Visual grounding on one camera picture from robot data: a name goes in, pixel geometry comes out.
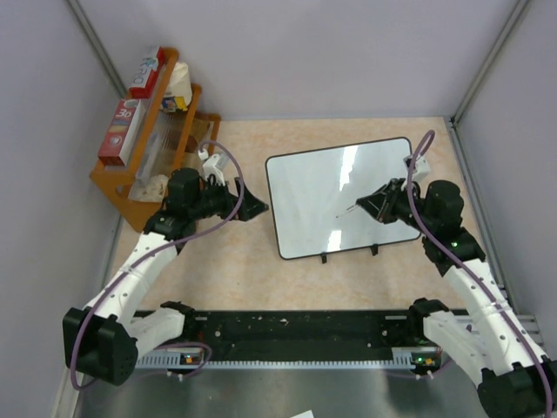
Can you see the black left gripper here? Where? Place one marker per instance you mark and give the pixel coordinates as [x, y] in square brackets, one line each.
[251, 205]

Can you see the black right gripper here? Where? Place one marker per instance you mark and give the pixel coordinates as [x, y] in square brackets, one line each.
[381, 205]

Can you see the white whiteboard black frame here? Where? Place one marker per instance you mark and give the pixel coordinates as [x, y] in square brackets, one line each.
[308, 189]

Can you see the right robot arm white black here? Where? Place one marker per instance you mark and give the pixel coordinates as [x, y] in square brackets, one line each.
[512, 374]

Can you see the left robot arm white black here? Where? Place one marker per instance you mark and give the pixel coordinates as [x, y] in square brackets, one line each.
[104, 340]

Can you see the orange wooden shelf rack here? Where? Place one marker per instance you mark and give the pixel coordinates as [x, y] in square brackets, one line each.
[159, 148]

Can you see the lower red foil box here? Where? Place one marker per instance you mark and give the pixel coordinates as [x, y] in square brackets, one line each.
[118, 142]

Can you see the upper red white box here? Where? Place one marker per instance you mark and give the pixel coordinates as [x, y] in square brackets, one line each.
[146, 75]

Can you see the white paper sheet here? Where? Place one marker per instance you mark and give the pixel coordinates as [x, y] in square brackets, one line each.
[305, 414]

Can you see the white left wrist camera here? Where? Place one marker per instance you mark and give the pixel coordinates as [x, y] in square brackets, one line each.
[213, 166]

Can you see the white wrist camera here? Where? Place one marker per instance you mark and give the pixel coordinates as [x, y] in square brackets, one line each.
[213, 166]
[421, 169]

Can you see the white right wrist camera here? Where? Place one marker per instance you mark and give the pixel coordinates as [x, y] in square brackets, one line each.
[421, 169]

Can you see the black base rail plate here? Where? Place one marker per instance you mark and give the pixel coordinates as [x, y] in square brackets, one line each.
[318, 335]

